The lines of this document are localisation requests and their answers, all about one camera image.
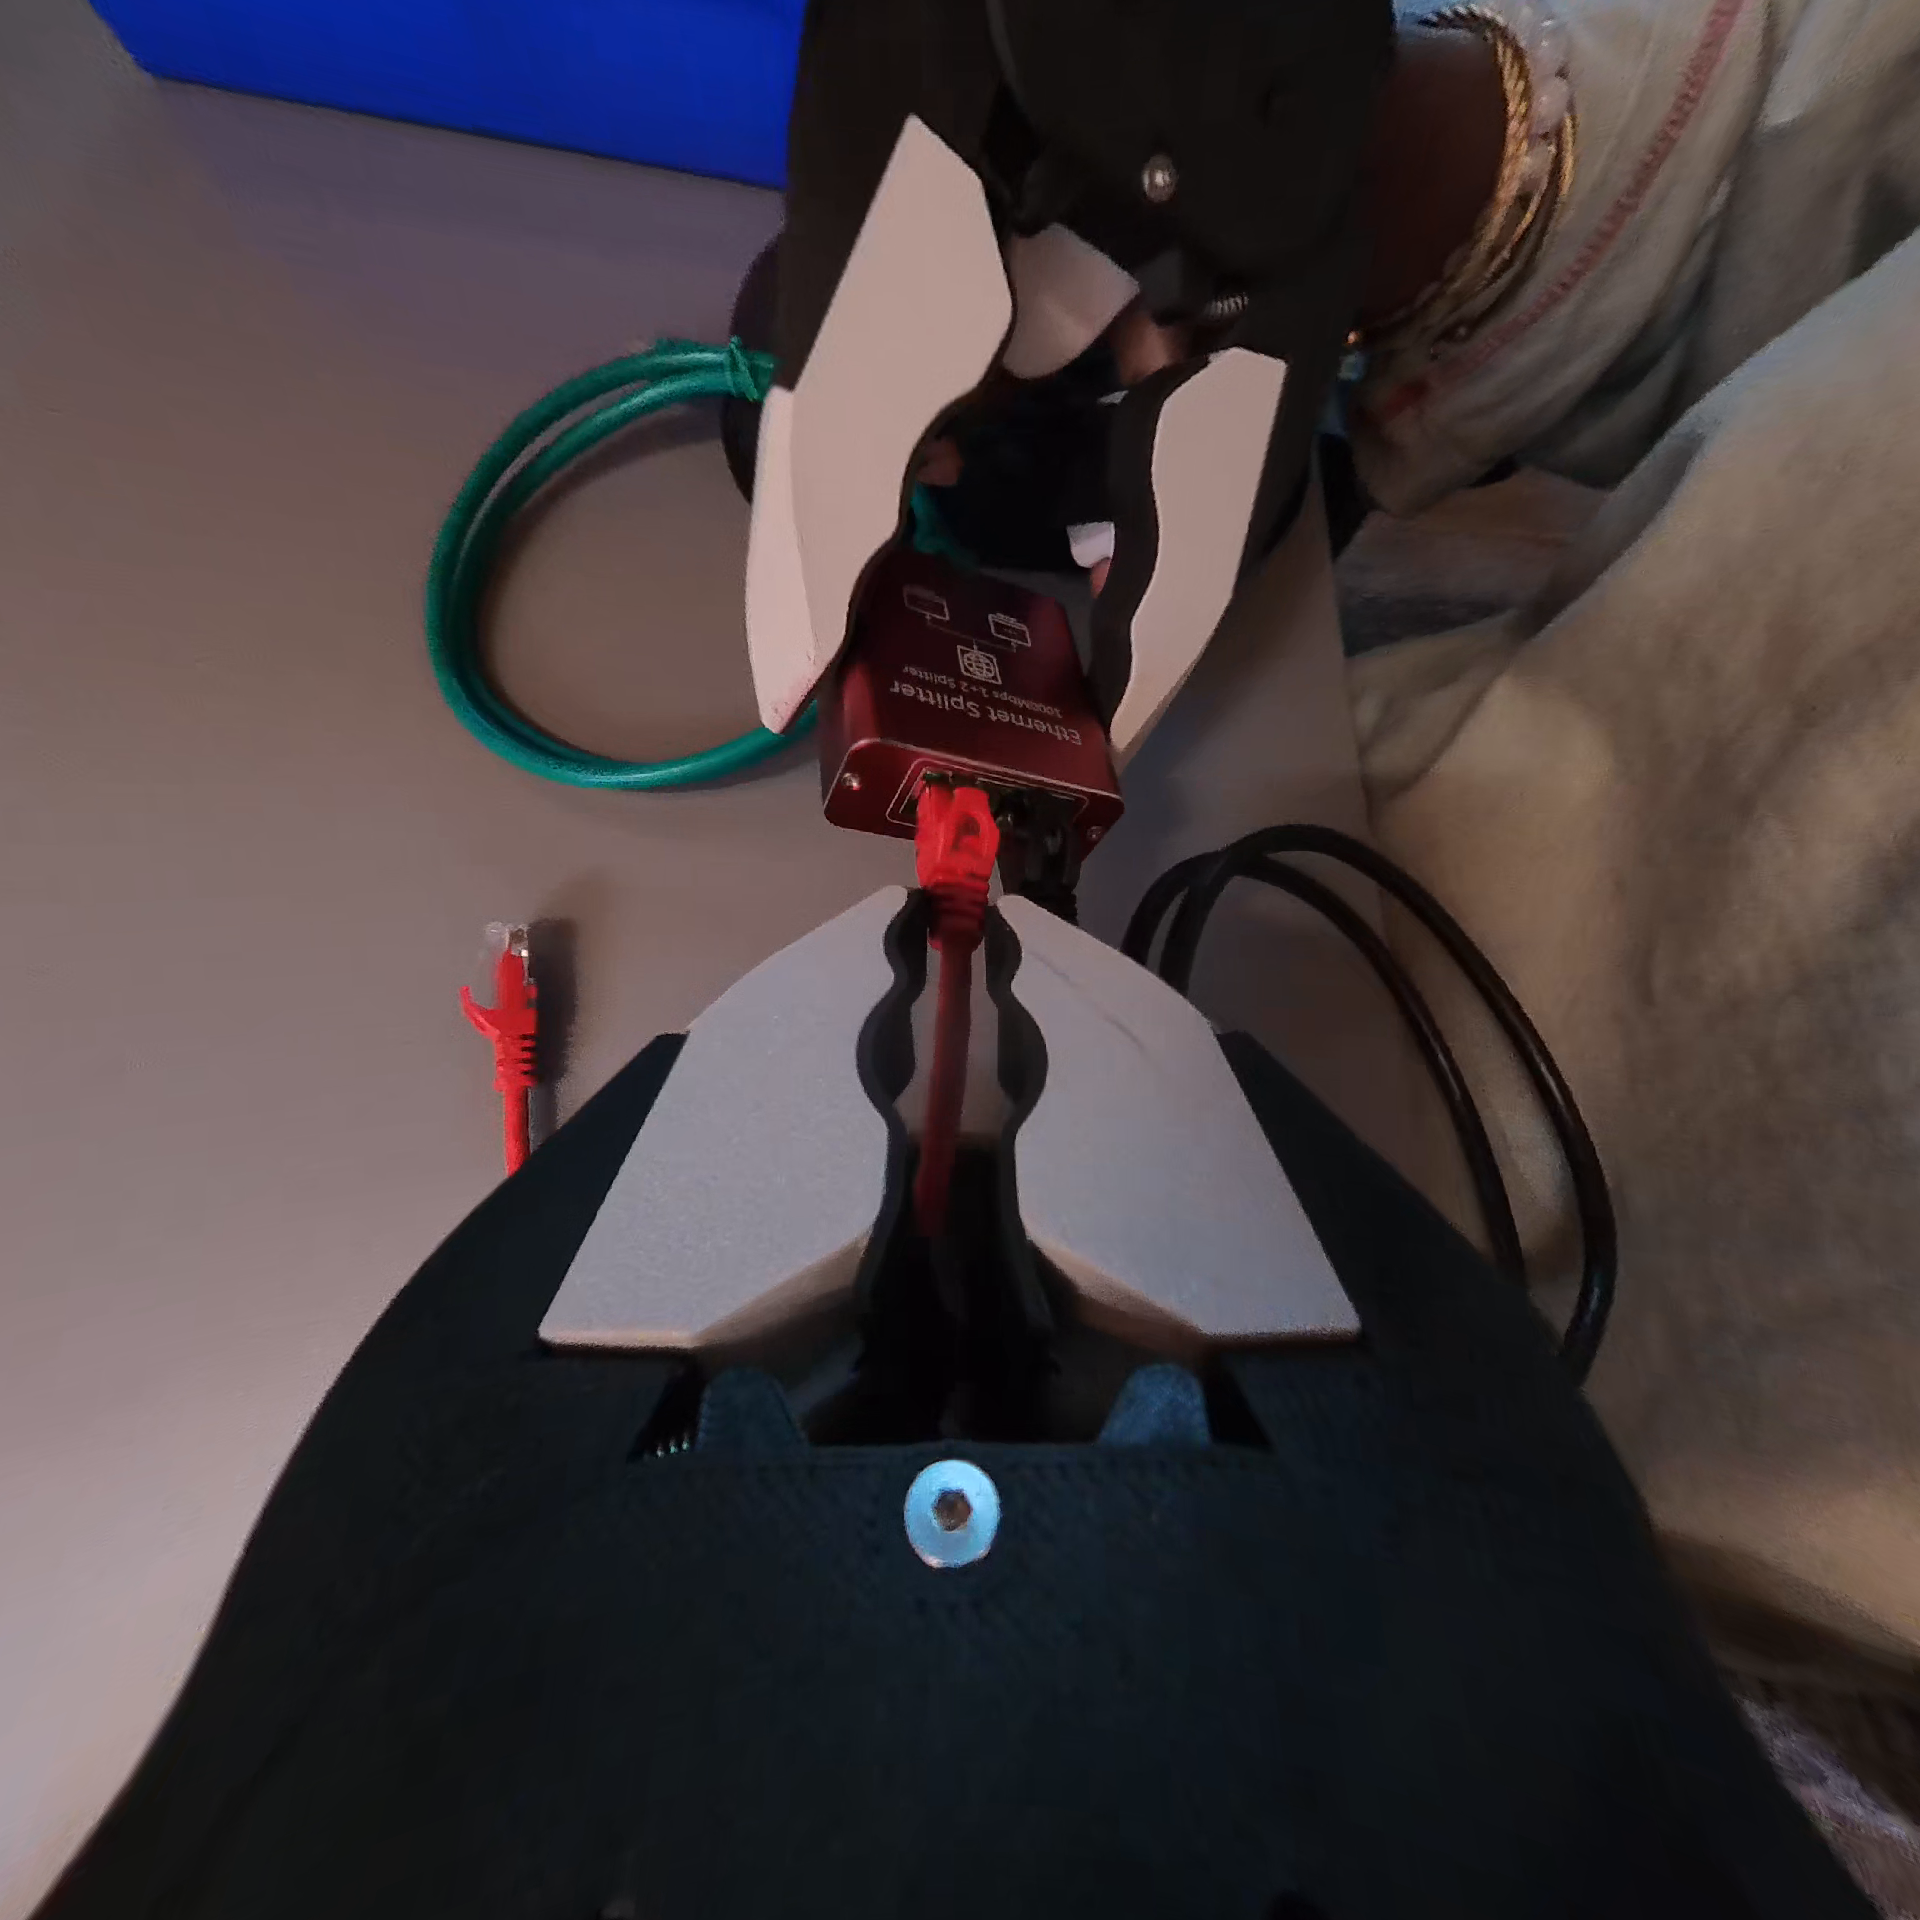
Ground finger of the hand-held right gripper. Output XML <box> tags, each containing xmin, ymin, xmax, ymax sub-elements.
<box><xmin>1088</xmin><ymin>348</ymin><xmax>1295</xmax><ymax>761</ymax></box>
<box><xmin>746</xmin><ymin>116</ymin><xmax>1144</xmax><ymax>736</ymax></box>

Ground green ethernet cable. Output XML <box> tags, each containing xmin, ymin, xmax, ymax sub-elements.
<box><xmin>422</xmin><ymin>337</ymin><xmax>976</xmax><ymax>793</ymax></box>

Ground person's right hand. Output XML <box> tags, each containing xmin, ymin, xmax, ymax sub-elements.
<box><xmin>1354</xmin><ymin>24</ymin><xmax>1508</xmax><ymax>344</ymax></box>

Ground red ethernet splitter box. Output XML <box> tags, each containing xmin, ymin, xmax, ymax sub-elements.
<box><xmin>821</xmin><ymin>546</ymin><xmax>1126</xmax><ymax>882</ymax></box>

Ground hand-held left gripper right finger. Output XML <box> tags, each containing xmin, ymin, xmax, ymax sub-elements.
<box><xmin>983</xmin><ymin>892</ymin><xmax>1364</xmax><ymax>1427</ymax></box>

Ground red ethernet cable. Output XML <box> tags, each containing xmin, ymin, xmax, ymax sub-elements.
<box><xmin>458</xmin><ymin>786</ymin><xmax>1004</xmax><ymax>1240</ymax></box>

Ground blue plastic bin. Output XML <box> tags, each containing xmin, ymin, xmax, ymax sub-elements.
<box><xmin>88</xmin><ymin>0</ymin><xmax>816</xmax><ymax>192</ymax></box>

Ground black ethernet cable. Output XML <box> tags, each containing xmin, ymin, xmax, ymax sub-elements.
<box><xmin>1036</xmin><ymin>824</ymin><xmax>1622</xmax><ymax>1392</ymax></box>

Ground person's beige sweatshirt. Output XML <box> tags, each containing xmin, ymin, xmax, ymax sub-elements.
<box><xmin>1339</xmin><ymin>224</ymin><xmax>1920</xmax><ymax>1660</ymax></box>

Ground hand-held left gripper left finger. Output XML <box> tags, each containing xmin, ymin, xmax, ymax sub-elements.
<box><xmin>538</xmin><ymin>884</ymin><xmax>962</xmax><ymax>1434</ymax></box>

